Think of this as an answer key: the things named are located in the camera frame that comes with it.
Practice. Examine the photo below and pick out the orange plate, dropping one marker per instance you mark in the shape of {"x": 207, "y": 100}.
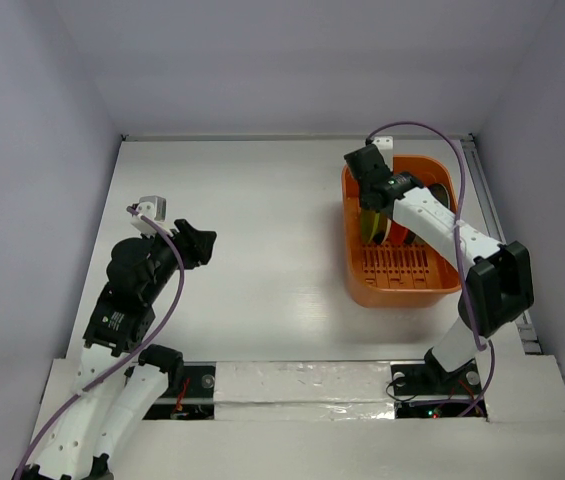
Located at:
{"x": 398, "y": 234}

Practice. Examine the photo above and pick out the cream plate with ink drawing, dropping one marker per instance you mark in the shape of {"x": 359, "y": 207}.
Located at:
{"x": 385, "y": 229}

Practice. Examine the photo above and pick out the aluminium rail right side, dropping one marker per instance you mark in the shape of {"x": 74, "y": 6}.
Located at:
{"x": 527, "y": 333}

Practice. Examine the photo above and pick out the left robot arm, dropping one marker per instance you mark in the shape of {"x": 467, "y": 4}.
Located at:
{"x": 122, "y": 371}

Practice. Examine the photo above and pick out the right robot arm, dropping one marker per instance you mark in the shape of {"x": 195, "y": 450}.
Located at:
{"x": 496, "y": 277}

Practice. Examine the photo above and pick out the brown rimmed plate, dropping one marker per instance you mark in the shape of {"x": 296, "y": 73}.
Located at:
{"x": 414, "y": 239}

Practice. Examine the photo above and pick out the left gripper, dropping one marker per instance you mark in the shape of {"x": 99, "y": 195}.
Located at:
{"x": 200, "y": 244}

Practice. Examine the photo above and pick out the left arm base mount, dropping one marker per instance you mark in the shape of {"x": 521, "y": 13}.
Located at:
{"x": 192, "y": 399}

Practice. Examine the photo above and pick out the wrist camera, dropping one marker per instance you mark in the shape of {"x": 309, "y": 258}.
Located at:
{"x": 148, "y": 210}
{"x": 385, "y": 145}

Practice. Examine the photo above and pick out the green plate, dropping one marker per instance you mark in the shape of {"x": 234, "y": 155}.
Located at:
{"x": 370, "y": 225}

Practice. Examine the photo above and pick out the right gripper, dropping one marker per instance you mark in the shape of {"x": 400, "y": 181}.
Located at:
{"x": 369, "y": 198}

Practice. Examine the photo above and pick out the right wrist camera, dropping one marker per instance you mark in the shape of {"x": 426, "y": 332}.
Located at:
{"x": 385, "y": 145}

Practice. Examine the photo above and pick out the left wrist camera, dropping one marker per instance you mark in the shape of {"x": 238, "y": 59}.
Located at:
{"x": 148, "y": 210}

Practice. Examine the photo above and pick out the orange dish rack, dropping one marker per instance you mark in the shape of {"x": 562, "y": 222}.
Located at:
{"x": 400, "y": 272}

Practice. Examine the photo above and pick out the dark patterned plate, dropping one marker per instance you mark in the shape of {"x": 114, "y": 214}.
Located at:
{"x": 441, "y": 194}

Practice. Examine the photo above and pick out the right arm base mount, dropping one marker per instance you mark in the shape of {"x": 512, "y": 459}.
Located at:
{"x": 417, "y": 396}

